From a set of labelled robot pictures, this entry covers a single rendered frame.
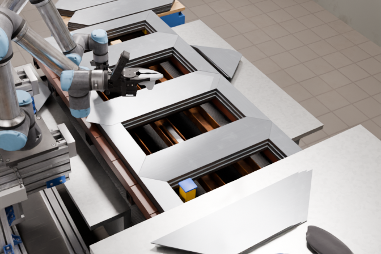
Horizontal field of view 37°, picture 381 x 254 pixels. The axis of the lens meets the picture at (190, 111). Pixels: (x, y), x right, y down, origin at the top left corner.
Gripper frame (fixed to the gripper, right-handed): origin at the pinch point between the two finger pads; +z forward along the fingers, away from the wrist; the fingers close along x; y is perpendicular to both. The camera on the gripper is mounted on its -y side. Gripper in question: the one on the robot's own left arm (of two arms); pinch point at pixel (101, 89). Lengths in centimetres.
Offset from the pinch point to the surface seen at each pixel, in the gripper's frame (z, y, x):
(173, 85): 0.8, 14.1, 34.4
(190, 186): -1, 81, 4
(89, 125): 5.0, 17.2, -14.7
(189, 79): 0.8, 13.9, 44.3
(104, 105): 0.7, 11.7, -3.9
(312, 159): -18, 105, 47
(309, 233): -20, 135, 19
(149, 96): 0.8, 16.0, 19.1
